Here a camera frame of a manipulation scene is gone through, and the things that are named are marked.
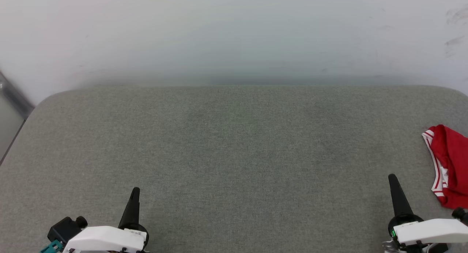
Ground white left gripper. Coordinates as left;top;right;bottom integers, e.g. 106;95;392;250
63;187;150;253

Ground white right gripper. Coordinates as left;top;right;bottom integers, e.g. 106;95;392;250
382;173;468;253

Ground red jersey with white trim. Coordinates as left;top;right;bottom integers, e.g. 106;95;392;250
422;124;468;210

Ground teal cable connector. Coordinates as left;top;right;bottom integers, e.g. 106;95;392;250
39;240;64;253

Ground grey metal frame strip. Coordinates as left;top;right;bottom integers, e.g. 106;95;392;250
0;71;35;119

